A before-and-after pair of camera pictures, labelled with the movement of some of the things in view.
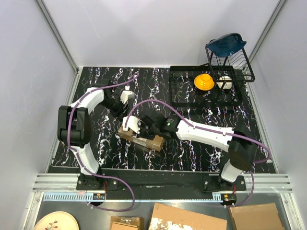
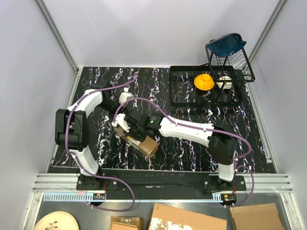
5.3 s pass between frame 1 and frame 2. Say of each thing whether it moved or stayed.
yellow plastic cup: stayed
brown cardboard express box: moved
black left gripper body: stayed
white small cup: stayed
